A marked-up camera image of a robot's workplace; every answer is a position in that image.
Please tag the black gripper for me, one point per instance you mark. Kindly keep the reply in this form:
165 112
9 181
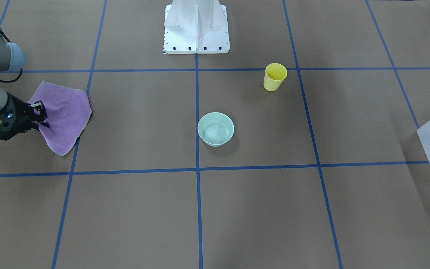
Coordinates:
18 108

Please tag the purple cloth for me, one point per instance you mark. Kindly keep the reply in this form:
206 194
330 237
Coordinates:
68 112

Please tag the mint green bowl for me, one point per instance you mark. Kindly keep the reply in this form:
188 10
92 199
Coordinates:
215 129

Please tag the yellow plastic cup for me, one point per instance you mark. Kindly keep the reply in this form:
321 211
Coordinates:
275 74

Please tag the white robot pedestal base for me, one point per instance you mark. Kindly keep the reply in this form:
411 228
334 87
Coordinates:
196 26

